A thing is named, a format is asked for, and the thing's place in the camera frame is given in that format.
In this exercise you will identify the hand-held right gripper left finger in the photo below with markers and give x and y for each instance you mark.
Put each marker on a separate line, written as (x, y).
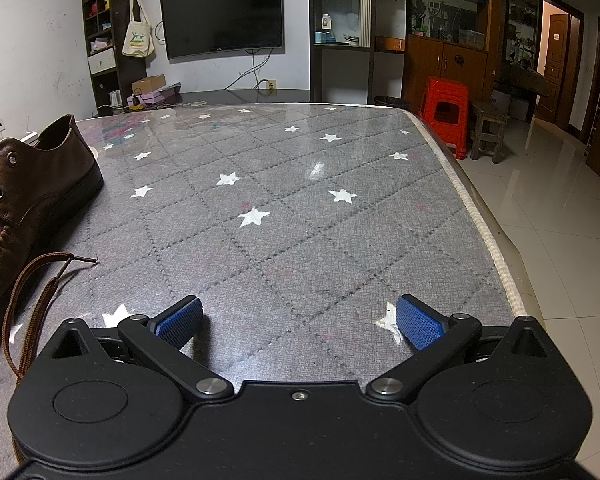
(180, 322)

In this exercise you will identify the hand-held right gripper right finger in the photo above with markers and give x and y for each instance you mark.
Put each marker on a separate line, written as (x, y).
(420, 325)

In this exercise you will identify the brown shoelace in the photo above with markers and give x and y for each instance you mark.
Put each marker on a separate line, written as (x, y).
(45, 260)

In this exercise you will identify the brown leather shoe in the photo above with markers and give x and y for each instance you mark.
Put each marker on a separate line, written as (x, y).
(25, 200)

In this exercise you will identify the small wooden stool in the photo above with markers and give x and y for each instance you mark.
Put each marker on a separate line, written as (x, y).
(489, 112)

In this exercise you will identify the patterned waste bin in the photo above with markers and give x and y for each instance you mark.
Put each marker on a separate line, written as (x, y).
(391, 102)

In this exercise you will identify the pink flat box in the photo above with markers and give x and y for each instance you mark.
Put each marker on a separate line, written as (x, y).
(155, 96)

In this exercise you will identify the red plastic stool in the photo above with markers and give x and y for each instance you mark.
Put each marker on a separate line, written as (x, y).
(442, 92)

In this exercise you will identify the cardboard box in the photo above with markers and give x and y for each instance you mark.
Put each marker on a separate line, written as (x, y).
(150, 84)

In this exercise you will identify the dark glass display cabinet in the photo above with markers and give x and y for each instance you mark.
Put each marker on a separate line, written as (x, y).
(340, 75)

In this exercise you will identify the brown wooden cabinet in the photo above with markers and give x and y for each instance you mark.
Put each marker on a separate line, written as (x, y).
(445, 62)

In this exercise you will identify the white storage drawer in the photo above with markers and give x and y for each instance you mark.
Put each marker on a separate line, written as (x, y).
(101, 61)

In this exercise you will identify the orange box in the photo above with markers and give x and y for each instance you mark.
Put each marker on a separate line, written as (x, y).
(395, 45)

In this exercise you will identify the beige canvas tote bag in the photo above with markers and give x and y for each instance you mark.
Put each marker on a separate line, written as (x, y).
(138, 37)

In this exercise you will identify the brown wooden door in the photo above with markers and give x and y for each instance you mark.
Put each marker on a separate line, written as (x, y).
(555, 60)

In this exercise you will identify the black flat television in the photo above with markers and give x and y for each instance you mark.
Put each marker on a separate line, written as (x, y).
(222, 15)

